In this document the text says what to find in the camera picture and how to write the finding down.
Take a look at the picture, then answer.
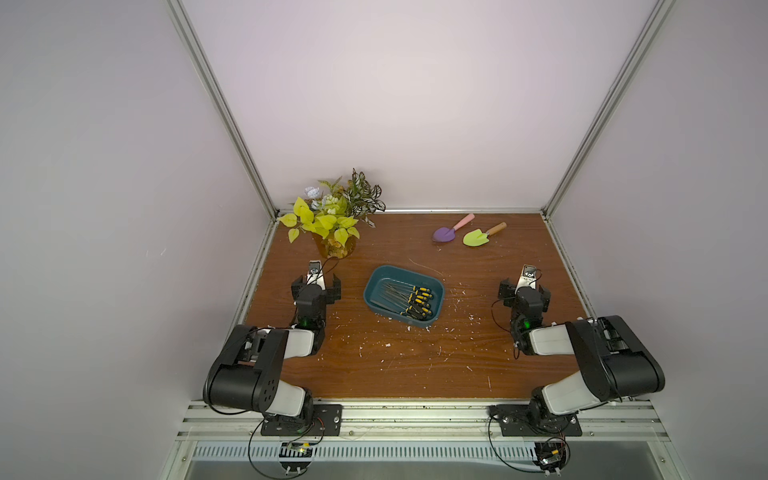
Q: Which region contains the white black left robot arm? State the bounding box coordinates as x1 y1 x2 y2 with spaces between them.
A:
203 274 342 427

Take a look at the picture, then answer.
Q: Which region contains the aluminium front rail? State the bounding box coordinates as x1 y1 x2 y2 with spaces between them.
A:
166 399 674 471

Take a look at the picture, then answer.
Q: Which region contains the teal plastic storage box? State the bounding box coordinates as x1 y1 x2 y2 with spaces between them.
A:
363 265 445 328

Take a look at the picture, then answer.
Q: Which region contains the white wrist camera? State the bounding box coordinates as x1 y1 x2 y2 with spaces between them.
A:
306 260 326 290
515 264 539 291

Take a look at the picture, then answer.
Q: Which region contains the left electronics board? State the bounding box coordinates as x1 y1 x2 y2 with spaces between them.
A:
278 442 315 478

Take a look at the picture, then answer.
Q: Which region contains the green toy shovel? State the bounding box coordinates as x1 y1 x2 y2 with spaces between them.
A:
462 222 507 247

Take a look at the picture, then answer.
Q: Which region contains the potted green artificial plant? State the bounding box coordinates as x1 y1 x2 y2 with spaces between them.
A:
277 169 386 259

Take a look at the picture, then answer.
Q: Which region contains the right electronics board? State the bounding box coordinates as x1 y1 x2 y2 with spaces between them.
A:
533 442 570 476

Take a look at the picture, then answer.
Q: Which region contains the eleventh needle file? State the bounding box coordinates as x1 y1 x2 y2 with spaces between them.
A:
389 282 433 297

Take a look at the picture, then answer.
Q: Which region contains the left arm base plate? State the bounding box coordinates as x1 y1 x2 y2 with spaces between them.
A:
260 404 343 438

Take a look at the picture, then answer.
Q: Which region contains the electronics board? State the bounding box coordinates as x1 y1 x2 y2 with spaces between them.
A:
533 442 570 476
278 442 315 478

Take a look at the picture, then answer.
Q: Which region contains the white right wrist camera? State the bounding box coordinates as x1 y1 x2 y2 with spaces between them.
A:
515 264 539 291

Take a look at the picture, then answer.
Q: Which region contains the purple toy shovel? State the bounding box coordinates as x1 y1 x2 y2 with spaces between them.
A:
432 213 475 243

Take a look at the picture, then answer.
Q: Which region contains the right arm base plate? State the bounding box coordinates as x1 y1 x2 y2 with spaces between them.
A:
488 404 583 437

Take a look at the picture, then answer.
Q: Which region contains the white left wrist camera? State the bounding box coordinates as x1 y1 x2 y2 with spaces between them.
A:
306 260 326 290

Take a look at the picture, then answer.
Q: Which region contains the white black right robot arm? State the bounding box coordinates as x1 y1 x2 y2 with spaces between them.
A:
491 275 666 436

